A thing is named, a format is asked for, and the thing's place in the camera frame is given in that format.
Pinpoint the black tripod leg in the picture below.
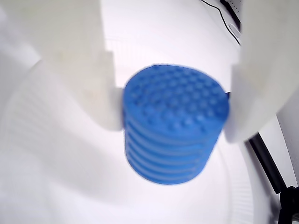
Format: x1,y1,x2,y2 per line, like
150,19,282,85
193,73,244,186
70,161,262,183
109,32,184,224
247,132,299,224

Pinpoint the grey perforated panel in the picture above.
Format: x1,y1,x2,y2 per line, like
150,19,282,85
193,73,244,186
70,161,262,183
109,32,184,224
219,0,243,25

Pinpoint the blue round ribbed block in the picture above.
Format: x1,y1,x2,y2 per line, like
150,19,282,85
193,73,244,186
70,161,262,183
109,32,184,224
122,63,231,186

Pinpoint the white round dish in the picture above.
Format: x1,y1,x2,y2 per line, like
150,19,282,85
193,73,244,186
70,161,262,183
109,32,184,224
0,35,299,224

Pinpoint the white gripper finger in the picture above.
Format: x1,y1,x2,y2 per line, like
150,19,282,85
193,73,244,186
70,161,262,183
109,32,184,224
0,0,125,131
223,0,299,143

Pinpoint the black table cable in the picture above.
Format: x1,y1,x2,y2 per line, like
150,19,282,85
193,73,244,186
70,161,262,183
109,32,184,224
200,0,242,45

